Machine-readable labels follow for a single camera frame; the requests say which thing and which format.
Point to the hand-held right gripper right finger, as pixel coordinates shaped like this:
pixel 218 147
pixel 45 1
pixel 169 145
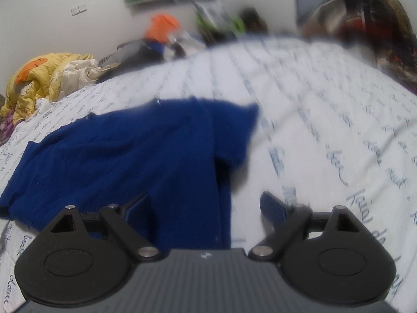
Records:
pixel 273 207

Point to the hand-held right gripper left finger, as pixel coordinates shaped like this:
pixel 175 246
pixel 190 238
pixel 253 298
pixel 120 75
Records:
pixel 140 209

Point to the blue knit sweater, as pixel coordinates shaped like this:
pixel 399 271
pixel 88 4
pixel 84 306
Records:
pixel 114 156

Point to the pile of mixed clothes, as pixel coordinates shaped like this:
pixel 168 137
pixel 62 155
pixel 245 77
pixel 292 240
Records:
pixel 374 16

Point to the grey framed panel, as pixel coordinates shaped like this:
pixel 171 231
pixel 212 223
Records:
pixel 309 3

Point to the white blue floral pillow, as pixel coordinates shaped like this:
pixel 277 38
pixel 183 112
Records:
pixel 211 8

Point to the yellow quilted blanket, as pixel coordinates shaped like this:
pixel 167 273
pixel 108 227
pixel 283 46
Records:
pixel 35 78

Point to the purple cloth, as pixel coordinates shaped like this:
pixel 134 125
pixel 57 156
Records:
pixel 6 130

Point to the white script-printed bed quilt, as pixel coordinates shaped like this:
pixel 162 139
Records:
pixel 325 104

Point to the cream cloth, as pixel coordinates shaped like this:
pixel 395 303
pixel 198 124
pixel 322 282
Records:
pixel 81 71

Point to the white wall switch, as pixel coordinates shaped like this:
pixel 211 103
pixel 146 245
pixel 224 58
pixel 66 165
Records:
pixel 79 9

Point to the crumpled silver plastic wrap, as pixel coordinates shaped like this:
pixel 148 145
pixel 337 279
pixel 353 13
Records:
pixel 187 44

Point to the orange plastic bag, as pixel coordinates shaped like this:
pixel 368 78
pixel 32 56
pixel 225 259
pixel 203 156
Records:
pixel 161 27

